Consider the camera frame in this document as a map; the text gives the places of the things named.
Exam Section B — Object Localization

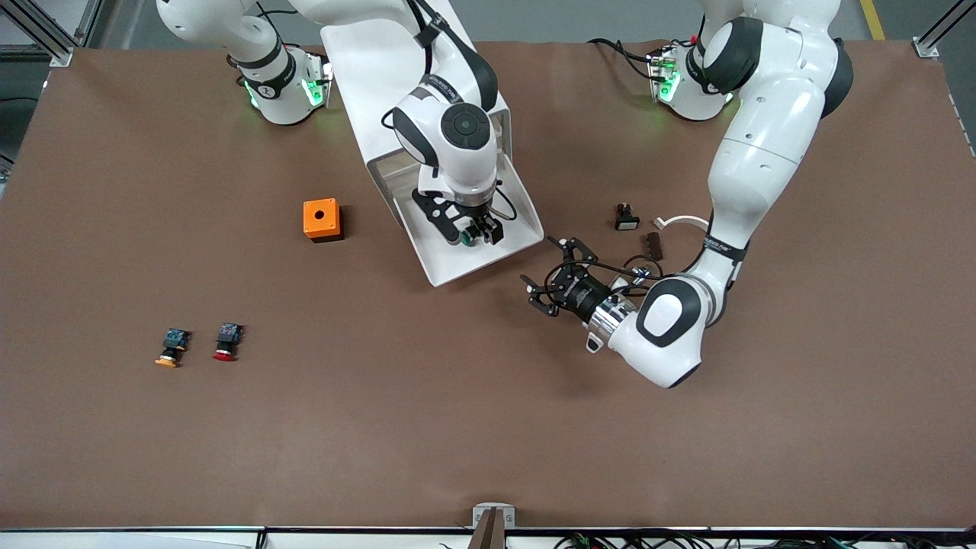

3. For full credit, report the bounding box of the white drawer cabinet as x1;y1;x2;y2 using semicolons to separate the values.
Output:
320;0;514;230

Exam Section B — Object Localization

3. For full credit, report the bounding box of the red push button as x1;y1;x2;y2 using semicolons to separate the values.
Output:
212;323;245;362

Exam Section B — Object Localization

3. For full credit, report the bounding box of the yellow push button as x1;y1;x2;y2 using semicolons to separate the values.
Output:
155;328;192;368

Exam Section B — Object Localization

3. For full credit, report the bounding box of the brown table mat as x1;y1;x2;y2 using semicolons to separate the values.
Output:
0;40;976;531

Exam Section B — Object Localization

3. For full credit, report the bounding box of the orange button enclosure box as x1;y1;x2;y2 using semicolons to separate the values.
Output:
303;198;345;243

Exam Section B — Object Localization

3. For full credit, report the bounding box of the black base cable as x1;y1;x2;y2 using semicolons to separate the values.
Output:
587;37;657;81

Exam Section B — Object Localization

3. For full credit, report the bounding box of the grey camera stand bracket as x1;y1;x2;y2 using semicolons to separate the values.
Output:
467;503;516;549

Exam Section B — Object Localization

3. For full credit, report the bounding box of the black cable bundle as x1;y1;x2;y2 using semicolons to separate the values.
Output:
438;530;976;549

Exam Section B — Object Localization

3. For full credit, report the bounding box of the aluminium frame profile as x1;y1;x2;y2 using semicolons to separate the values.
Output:
0;0;104;68
915;0;976;58

